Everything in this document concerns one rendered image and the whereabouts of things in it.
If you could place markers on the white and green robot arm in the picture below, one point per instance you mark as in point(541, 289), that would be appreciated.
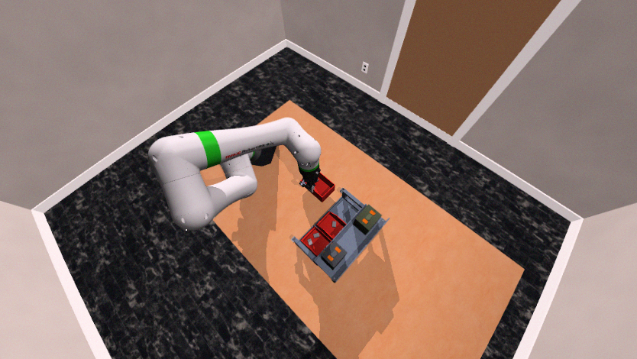
point(177, 161)

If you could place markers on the grey metal shelf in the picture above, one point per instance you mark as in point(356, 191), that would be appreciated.
point(347, 208)

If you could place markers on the dark grey case with orange latches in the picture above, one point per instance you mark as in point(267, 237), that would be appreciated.
point(333, 255)

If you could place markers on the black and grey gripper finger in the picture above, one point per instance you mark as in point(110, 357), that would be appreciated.
point(315, 180)
point(308, 186)

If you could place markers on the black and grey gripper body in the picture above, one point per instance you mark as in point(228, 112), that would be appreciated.
point(308, 178)

